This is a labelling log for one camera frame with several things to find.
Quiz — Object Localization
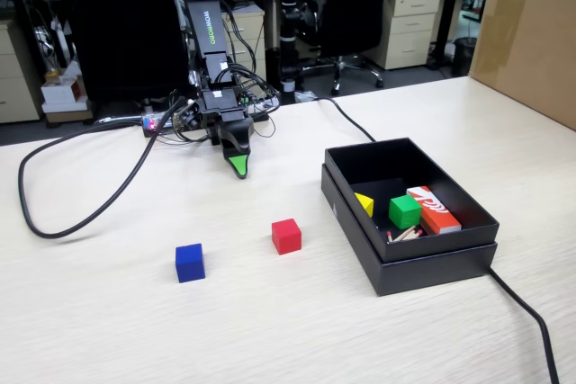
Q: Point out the narrow beige drawer cabinet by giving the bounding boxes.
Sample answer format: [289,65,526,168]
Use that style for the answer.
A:
[221,9,267,85]

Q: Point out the black trash bin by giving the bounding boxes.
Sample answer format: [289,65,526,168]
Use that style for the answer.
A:
[450,36,479,79]

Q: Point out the yellow wooden block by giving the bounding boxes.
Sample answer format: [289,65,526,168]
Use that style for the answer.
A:
[353,192,376,219]

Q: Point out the orange white matchbox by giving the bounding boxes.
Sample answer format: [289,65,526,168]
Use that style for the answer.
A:
[405,184,464,237]

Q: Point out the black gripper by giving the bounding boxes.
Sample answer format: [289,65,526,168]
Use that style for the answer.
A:
[199,88,255,181]

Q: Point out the black mesh office chair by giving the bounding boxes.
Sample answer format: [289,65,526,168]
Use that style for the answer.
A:
[49,0,191,116]

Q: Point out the white cartons stack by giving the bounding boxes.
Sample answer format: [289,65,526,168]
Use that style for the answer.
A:
[40,67,92,125]

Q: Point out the controller board pink light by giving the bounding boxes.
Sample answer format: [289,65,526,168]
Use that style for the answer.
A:
[140,112,165,138]

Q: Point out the tall beige drawer cabinet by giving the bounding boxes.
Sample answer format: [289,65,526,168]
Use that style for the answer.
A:
[363,0,443,72]

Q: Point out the blue cube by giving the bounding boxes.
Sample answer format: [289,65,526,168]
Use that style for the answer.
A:
[174,242,207,284]

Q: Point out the black box lid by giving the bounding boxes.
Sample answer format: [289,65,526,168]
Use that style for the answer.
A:
[319,163,499,298]

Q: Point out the black box tray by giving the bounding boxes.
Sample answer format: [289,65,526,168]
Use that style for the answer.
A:
[324,136,501,264]

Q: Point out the red cube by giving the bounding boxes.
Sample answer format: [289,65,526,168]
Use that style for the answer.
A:
[271,218,303,256]

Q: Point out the black star-base office chair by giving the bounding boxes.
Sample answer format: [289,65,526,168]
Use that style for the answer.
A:
[296,0,398,97]

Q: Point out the long black power cable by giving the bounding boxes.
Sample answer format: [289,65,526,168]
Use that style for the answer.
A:
[309,96,561,384]

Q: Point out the black pole white bands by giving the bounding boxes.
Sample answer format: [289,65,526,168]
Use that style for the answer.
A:
[277,0,302,104]

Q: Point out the green cube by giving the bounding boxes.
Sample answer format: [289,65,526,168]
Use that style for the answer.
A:
[388,194,423,230]

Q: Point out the large cardboard box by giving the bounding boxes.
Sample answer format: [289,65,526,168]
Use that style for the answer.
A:
[467,0,576,132]

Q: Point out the thick black looped cable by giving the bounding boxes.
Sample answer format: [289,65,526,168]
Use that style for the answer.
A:
[17,95,188,240]

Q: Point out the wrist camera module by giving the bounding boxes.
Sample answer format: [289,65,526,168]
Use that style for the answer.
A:
[172,98,202,131]

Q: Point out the wide beige drawer cabinet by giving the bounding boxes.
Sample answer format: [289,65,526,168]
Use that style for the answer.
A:
[0,19,45,125]

